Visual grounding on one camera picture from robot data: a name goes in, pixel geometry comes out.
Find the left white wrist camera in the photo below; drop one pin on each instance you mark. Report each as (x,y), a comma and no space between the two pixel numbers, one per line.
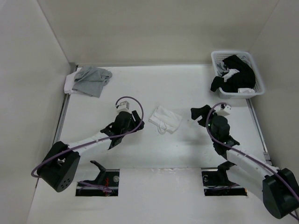
(123,107)

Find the grey garment in basket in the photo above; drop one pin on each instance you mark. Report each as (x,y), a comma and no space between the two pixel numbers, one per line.
(222,69)

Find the metal table edge rail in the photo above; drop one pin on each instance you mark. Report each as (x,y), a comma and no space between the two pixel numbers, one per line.
(61,118)

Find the folded white tank top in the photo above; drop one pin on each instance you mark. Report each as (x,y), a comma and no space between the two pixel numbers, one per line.
(69,83)

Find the white garment in basket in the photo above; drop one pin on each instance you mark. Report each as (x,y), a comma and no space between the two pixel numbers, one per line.
(246,91)

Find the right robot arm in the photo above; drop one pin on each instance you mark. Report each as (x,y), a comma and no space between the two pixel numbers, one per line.
(276,188)

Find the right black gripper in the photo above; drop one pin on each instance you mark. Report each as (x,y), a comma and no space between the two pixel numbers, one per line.
(196,112)

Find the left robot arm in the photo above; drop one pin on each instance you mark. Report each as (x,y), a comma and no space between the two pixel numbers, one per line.
(60,164)

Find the black tank top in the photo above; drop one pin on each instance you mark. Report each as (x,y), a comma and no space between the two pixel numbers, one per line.
(240,75)

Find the white plastic laundry basket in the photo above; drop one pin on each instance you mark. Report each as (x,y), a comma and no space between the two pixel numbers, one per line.
(218,56)

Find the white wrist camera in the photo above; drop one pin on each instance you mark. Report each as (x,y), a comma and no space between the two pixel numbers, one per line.
(224,110)
(123,107)

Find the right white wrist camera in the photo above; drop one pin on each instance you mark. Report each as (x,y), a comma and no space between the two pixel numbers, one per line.
(224,110)

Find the folded grey tank top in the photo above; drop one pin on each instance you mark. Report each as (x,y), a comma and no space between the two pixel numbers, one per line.
(91,81)

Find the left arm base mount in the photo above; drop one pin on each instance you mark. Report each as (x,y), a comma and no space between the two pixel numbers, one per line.
(96,180)

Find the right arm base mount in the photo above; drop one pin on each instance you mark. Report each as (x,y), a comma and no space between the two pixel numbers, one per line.
(216,182)

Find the white tank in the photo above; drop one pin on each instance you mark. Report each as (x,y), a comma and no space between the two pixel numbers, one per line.
(69,83)
(165,120)

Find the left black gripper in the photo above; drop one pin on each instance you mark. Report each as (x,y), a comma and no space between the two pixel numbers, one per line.
(134,119)

